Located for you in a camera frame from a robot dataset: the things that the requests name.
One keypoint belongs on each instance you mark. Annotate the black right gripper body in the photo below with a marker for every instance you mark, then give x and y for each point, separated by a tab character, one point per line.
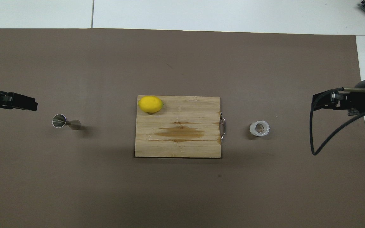
361	99

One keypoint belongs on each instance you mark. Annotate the steel double jigger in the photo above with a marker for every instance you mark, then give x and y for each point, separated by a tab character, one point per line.
59	121

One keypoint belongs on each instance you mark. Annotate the frosted glass cup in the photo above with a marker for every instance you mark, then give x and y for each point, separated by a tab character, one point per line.
254	129

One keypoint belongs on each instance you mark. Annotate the yellow lemon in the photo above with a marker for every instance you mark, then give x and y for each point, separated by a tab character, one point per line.
150	104

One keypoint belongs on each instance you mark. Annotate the wooden cutting board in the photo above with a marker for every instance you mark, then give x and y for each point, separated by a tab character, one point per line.
185	126

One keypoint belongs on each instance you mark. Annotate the brown table mat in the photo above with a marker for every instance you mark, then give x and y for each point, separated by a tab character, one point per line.
182	63

